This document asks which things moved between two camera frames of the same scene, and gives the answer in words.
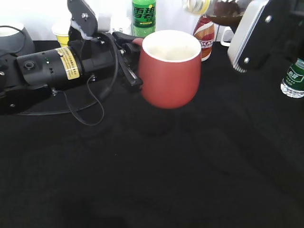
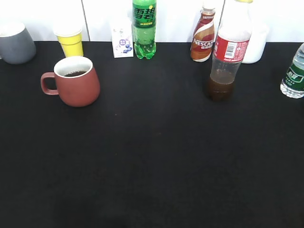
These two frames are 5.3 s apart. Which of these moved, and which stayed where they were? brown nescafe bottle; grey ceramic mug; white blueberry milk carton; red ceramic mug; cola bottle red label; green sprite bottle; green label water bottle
Moved: cola bottle red label; red ceramic mug; white blueberry milk carton
Stayed: green label water bottle; grey ceramic mug; brown nescafe bottle; green sprite bottle
